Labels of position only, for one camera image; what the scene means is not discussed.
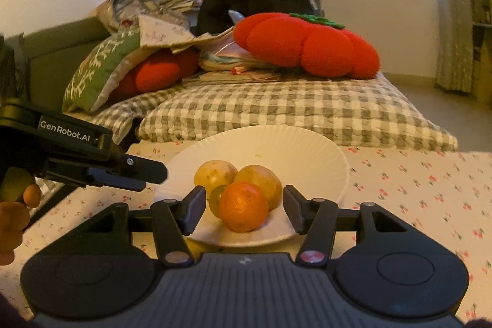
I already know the cherry print tablecloth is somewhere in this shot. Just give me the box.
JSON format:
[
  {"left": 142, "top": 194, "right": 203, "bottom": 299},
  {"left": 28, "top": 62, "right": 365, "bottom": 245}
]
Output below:
[{"left": 0, "top": 140, "right": 492, "bottom": 328}]

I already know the beige patterned curtain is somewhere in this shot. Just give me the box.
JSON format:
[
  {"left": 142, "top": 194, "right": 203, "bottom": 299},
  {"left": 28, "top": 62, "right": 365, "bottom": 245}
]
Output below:
[{"left": 434, "top": 0, "right": 478, "bottom": 94}]

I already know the small red cushion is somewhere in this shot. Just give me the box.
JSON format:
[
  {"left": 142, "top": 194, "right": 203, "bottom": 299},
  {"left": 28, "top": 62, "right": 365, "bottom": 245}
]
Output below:
[{"left": 111, "top": 48, "right": 200, "bottom": 100}]

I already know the beige floral cloth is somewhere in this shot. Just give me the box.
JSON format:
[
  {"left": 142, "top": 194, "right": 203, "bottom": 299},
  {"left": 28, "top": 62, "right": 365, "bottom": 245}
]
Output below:
[{"left": 136, "top": 14, "right": 236, "bottom": 54}]

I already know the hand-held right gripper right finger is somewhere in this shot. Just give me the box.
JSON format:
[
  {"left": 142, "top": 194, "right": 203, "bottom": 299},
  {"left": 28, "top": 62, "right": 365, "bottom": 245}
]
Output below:
[{"left": 282, "top": 185, "right": 413, "bottom": 268}]

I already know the olive green sofa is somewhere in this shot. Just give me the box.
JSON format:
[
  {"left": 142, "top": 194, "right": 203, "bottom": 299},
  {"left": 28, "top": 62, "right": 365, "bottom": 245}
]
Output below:
[{"left": 0, "top": 17, "right": 112, "bottom": 113}]

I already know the white paper plate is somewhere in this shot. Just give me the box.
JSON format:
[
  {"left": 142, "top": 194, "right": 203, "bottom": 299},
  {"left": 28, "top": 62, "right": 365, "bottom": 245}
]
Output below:
[{"left": 154, "top": 126, "right": 350, "bottom": 248}]

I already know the person's left hand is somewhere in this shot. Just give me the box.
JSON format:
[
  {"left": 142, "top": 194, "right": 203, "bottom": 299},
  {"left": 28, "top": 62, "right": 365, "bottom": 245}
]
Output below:
[{"left": 0, "top": 183, "right": 41, "bottom": 267}]

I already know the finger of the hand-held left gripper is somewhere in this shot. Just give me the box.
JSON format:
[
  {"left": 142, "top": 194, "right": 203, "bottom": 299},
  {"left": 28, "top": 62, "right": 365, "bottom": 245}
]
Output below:
[
  {"left": 114, "top": 152, "right": 169, "bottom": 183},
  {"left": 87, "top": 167, "right": 144, "bottom": 192}
]

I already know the green tomato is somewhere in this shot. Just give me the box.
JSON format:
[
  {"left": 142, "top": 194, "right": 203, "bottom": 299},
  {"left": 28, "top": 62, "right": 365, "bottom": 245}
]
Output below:
[{"left": 208, "top": 185, "right": 227, "bottom": 218}]

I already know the grey checked pillow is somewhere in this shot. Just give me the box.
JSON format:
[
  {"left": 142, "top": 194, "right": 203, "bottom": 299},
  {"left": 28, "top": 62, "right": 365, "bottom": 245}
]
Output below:
[{"left": 136, "top": 76, "right": 458, "bottom": 152}]

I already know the large mandarin orange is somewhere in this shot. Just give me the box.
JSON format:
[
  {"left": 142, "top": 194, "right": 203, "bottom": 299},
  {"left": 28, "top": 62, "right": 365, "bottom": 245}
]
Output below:
[{"left": 219, "top": 182, "right": 270, "bottom": 234}]

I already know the shiny patterned bag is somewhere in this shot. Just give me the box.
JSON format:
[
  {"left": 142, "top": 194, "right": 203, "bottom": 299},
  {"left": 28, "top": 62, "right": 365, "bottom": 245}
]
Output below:
[{"left": 96, "top": 0, "right": 200, "bottom": 33}]

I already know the yellow passion fruit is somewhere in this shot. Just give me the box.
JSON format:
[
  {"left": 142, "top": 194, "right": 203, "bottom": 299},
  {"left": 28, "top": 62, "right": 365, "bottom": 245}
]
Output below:
[
  {"left": 193, "top": 160, "right": 239, "bottom": 197},
  {"left": 233, "top": 165, "right": 284, "bottom": 211}
]

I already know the green white patterned pillow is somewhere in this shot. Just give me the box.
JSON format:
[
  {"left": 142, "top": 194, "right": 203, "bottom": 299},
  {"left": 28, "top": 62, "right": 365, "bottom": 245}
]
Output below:
[{"left": 62, "top": 26, "right": 154, "bottom": 113}]

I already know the grey checked blanket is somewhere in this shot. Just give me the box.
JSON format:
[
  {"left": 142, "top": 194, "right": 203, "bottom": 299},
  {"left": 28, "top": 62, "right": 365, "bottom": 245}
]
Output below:
[{"left": 88, "top": 87, "right": 182, "bottom": 144}]

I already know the large red tomato cushion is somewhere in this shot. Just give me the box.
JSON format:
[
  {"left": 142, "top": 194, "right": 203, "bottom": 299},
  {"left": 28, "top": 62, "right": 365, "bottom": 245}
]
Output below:
[{"left": 234, "top": 13, "right": 381, "bottom": 80}]

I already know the flat book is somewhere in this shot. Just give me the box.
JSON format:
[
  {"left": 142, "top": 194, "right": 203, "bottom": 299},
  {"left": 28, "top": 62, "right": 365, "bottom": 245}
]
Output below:
[{"left": 182, "top": 69, "right": 285, "bottom": 86}]

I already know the pastel folded cloth stack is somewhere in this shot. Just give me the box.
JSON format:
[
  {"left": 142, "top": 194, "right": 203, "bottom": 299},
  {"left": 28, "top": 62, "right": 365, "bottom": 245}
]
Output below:
[{"left": 198, "top": 34, "right": 278, "bottom": 71}]

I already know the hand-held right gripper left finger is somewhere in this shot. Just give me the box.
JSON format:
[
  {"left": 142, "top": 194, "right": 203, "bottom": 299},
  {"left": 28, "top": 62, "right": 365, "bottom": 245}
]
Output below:
[{"left": 81, "top": 185, "right": 208, "bottom": 268}]

